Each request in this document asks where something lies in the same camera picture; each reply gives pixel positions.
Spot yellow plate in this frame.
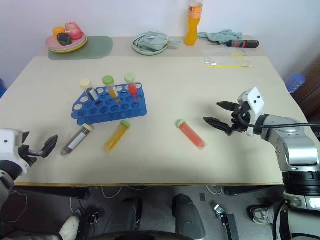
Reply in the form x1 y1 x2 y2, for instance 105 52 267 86
47 38 89 54

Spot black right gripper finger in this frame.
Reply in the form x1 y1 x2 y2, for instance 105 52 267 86
216 100 242 112
202 116 233 137

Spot pink toy food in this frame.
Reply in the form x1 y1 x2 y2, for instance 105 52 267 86
64 21 84 41

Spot blue plastic stool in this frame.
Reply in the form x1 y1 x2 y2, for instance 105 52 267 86
0 78 9 100
284 72 307 94

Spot pale green plate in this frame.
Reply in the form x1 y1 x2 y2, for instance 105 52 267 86
131 32 171 56

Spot clear zip bag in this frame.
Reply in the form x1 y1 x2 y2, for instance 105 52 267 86
203 48 254 69

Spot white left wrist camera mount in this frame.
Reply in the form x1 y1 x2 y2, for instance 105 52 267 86
0 128 30 176

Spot orange toy fruit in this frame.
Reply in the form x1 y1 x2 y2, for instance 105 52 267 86
52 26 67 37

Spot grey sneaker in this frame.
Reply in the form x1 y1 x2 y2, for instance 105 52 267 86
249 202 278 225

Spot brown wooden cabinet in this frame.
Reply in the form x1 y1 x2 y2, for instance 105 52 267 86
290 53 320 121

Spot black and green toy food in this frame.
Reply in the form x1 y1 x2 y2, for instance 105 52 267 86
56 32 73 47

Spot light green plate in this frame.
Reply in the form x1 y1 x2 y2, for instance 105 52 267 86
47 36 88 52

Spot white shoe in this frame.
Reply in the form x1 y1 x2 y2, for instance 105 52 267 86
58 215 81 240

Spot crumpled green cloth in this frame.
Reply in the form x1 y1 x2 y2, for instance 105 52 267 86
197 29 244 44

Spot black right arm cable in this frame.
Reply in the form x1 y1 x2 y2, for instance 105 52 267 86
237 112 310 130

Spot black table frame bar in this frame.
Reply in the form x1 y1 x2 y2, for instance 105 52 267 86
223 185 285 197
13 185 91 201

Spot pink plate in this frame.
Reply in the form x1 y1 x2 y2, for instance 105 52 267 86
45 33 87 50

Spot black and red tool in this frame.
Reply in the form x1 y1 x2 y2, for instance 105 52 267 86
206 39 260 50

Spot green placemat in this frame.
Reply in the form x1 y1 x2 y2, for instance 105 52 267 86
47 35 114 61

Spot orange drink bottle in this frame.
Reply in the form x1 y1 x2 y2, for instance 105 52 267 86
184 0 204 47

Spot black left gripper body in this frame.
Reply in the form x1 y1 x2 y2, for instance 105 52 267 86
16 144 49 167

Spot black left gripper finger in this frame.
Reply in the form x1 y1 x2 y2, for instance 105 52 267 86
40 134 59 159
21 130 31 146

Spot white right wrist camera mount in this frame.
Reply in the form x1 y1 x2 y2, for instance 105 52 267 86
236 87 267 137

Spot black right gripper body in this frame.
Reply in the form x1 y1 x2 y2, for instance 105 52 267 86
225 101 253 137

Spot blue test tube rack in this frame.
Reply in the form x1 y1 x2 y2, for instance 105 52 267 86
71 82 149 126

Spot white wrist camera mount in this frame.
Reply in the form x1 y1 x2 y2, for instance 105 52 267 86
236 87 267 137
0 128 30 176

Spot dark rounded shape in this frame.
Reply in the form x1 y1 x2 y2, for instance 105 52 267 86
171 193 207 240

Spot black caster leg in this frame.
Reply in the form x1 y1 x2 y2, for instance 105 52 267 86
213 203 240 240

